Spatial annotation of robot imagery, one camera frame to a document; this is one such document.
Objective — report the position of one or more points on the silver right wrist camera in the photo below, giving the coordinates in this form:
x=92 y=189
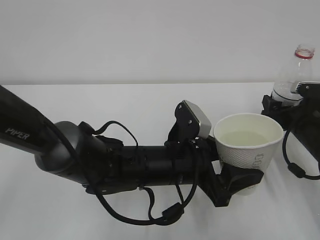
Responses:
x=307 y=89

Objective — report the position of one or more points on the white paper cup green logo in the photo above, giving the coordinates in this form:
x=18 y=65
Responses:
x=247 y=140

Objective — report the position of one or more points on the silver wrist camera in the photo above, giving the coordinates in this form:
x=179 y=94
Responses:
x=307 y=89
x=191 y=122

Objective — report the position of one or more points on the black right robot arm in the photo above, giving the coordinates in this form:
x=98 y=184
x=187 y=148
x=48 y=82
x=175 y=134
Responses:
x=294 y=168

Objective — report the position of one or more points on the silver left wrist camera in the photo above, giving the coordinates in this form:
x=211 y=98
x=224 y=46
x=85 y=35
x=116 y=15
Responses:
x=191 y=122

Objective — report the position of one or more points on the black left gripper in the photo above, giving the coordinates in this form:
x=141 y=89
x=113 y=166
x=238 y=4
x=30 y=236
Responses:
x=232 y=180

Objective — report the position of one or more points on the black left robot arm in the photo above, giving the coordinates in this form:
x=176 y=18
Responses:
x=79 y=153

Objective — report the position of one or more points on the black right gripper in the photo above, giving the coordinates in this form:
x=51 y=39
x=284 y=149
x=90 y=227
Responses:
x=302 y=120

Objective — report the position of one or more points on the clear water bottle red label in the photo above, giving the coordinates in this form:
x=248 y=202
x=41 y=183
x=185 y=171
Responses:
x=298 y=69

